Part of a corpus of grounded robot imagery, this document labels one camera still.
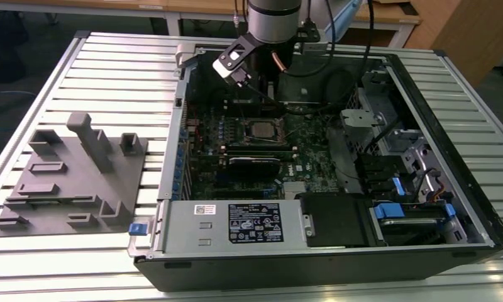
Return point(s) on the silver square CPU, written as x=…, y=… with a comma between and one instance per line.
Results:
x=263, y=129

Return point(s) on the thin metal locking lever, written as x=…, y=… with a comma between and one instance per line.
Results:
x=291, y=132

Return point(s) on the metal CPU socket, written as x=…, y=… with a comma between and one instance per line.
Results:
x=251, y=141

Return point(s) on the silver perforated drive cage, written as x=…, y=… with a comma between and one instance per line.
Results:
x=379, y=94

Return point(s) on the green motherboard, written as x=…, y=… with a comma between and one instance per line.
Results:
x=314, y=157

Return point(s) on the black graphics card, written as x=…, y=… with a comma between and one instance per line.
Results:
x=253, y=170

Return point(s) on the grey metal support bar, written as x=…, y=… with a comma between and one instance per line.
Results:
x=343, y=157

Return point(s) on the silver chipset heat sink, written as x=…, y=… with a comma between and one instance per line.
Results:
x=295, y=187

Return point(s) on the blue plastic clip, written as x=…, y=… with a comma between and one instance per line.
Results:
x=396, y=185

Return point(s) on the wooden cabinet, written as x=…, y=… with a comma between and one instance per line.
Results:
x=478, y=31

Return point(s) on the black plastic fan shroud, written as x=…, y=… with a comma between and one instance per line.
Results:
x=339, y=220

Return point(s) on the grey power supply unit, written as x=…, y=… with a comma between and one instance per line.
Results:
x=183, y=226

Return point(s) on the hard disk in blue carrier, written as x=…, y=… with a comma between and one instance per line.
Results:
x=384, y=210

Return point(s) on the grey plastic parts rack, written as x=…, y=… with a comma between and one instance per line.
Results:
x=79, y=188

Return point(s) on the blue case latch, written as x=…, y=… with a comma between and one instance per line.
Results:
x=138, y=229

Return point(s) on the black bag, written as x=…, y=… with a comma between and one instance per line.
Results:
x=4, y=47

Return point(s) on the black open PC case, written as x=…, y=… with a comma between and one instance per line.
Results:
x=277, y=273

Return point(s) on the black wrist mount bracket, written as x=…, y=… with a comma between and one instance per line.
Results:
x=307, y=31

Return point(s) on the wooden desk white frame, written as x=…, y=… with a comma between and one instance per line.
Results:
x=201, y=4

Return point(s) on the grey metal bracket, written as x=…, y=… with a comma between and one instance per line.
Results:
x=358, y=119

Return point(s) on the black plastic bay bracket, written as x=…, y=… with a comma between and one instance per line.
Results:
x=376, y=170

